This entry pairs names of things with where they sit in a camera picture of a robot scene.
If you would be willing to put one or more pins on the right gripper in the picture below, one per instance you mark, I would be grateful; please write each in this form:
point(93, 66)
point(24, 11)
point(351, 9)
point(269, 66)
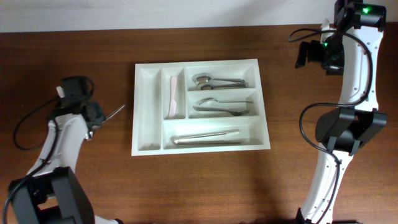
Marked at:
point(334, 68)

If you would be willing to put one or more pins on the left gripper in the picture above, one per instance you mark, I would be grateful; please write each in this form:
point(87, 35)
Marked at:
point(102, 117)

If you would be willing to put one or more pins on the steel teaspoon angled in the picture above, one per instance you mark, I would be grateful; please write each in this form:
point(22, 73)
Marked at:
point(115, 111)

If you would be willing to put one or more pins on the steel fork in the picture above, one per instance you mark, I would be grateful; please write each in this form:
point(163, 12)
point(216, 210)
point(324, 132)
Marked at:
point(205, 100)
point(232, 112)

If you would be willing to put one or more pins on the pink plastic knife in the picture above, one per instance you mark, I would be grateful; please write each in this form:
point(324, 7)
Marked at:
point(173, 102)

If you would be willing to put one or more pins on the steel tablespoon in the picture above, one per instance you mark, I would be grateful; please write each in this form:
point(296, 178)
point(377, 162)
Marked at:
point(206, 77)
point(210, 86)

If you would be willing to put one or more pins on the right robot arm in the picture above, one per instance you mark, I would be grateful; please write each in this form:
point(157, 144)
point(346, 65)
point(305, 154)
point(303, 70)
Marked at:
point(348, 46)

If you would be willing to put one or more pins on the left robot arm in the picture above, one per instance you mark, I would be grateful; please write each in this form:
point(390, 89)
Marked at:
point(50, 192)

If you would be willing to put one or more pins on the white plastic cutlery tray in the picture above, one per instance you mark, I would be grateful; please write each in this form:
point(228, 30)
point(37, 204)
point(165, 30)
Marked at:
point(152, 131)

